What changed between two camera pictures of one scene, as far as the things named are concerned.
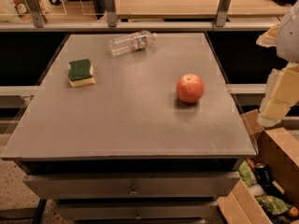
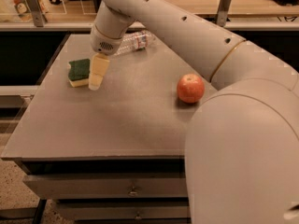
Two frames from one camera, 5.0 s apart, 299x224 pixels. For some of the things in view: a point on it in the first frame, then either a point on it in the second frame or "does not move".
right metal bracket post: [223, 7] does not move
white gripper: [290, 39] to [103, 44]
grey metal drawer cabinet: [128, 149] does not move
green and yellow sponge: [80, 73] does not move
